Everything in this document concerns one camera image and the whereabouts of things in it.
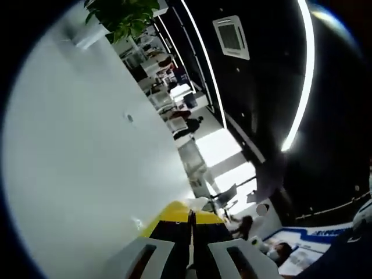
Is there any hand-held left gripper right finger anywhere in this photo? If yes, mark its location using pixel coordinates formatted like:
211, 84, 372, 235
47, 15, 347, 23
191, 209, 280, 279

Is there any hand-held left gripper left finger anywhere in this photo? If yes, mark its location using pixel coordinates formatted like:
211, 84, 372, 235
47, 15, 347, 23
109, 208, 193, 279

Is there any blue white printed board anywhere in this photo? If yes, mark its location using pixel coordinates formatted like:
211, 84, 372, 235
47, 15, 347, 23
263, 222, 358, 277

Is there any person's dark clothing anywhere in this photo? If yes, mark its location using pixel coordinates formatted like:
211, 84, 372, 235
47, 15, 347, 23
302, 229, 372, 279

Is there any white worn device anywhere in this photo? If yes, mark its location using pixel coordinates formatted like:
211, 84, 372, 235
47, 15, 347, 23
352, 199, 372, 232

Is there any thin ceiling light strip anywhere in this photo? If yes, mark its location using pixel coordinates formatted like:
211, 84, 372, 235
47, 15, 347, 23
180, 0, 228, 129

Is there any thick ceiling light strip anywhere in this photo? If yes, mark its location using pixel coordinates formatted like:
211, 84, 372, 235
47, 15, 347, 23
280, 0, 317, 153

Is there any ceiling air conditioner vent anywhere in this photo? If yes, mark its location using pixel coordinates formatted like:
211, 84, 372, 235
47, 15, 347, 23
212, 15, 251, 61

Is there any potted green plant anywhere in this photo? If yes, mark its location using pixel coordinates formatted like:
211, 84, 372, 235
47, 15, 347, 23
65, 0, 161, 50

